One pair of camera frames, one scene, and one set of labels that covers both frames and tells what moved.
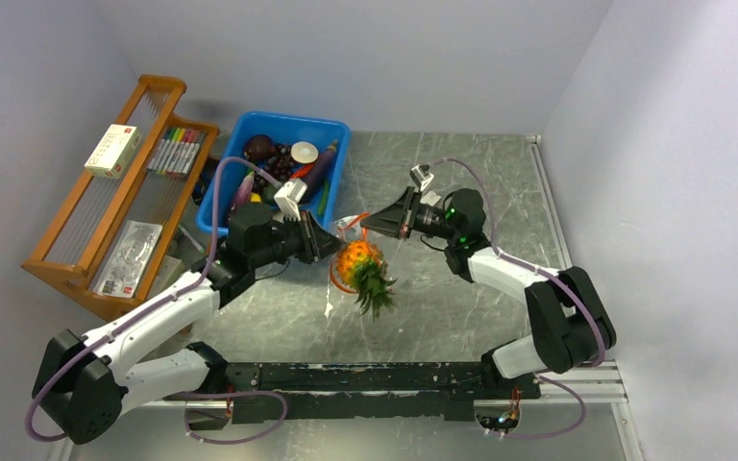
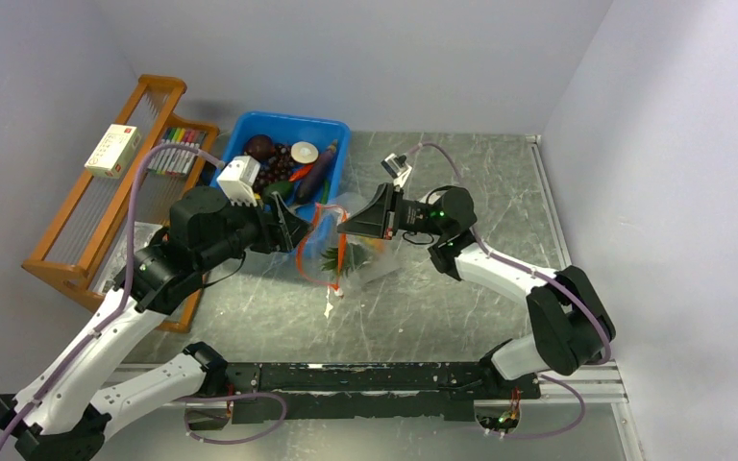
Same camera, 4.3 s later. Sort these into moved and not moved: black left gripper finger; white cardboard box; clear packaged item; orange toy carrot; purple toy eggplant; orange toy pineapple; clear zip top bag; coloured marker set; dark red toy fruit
Moved: black left gripper finger; clear zip top bag; orange toy pineapple
Not moved: coloured marker set; white cardboard box; clear packaged item; orange toy carrot; dark red toy fruit; purple toy eggplant
